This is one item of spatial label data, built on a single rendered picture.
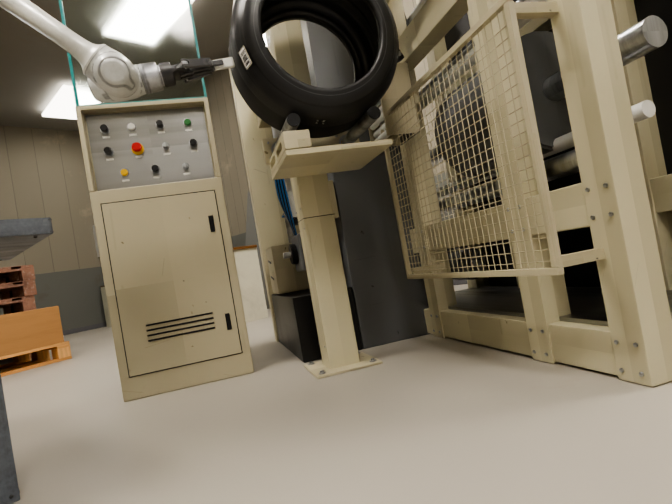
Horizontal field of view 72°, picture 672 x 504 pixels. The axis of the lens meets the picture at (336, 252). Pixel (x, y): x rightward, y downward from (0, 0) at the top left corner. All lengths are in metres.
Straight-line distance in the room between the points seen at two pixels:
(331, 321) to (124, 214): 1.00
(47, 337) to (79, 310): 4.76
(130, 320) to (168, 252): 0.33
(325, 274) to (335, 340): 0.27
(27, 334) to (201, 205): 2.72
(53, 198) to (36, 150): 0.87
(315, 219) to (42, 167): 8.12
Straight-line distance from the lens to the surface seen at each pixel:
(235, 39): 1.64
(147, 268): 2.15
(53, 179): 9.67
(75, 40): 1.53
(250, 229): 6.42
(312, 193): 1.88
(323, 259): 1.86
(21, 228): 1.29
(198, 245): 2.14
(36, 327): 4.62
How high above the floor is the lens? 0.42
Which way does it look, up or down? 1 degrees up
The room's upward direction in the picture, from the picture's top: 10 degrees counter-clockwise
